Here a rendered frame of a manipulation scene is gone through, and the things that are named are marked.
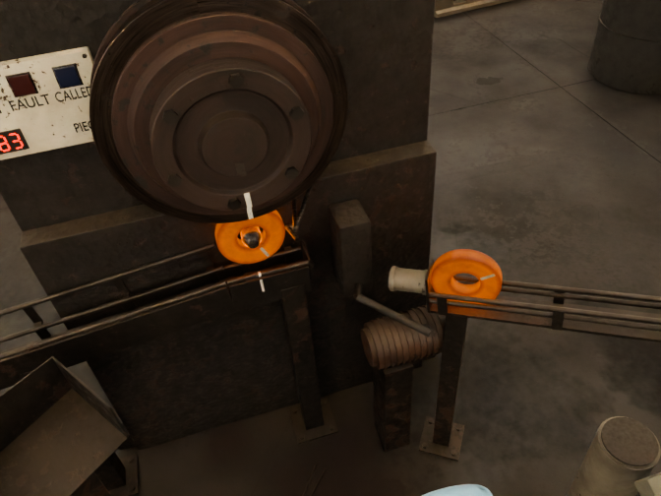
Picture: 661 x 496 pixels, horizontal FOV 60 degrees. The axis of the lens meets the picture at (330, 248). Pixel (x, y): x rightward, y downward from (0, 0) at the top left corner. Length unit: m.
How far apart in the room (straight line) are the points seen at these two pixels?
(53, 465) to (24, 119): 0.68
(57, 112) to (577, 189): 2.24
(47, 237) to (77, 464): 0.47
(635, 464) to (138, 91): 1.17
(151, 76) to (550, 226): 1.95
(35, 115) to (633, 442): 1.35
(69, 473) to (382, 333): 0.74
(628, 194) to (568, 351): 0.98
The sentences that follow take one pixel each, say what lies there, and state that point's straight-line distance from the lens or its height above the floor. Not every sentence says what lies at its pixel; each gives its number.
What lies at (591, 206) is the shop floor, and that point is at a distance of 2.78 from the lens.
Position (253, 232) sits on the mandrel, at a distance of 1.26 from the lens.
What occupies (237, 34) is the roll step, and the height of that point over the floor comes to 1.28.
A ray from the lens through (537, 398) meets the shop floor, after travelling 2.03.
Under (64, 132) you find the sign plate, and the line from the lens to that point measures 1.26.
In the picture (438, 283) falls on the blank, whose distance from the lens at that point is 1.33.
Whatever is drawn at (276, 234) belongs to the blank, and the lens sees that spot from 1.30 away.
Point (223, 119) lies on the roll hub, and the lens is 1.00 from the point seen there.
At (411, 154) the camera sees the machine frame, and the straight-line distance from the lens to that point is 1.41.
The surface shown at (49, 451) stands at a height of 0.60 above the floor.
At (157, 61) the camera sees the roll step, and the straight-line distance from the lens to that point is 1.02.
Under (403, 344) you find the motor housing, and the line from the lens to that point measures 1.44.
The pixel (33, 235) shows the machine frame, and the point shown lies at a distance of 1.40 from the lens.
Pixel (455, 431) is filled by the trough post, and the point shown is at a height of 0.01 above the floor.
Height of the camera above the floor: 1.65
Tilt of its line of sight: 43 degrees down
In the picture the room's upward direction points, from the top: 5 degrees counter-clockwise
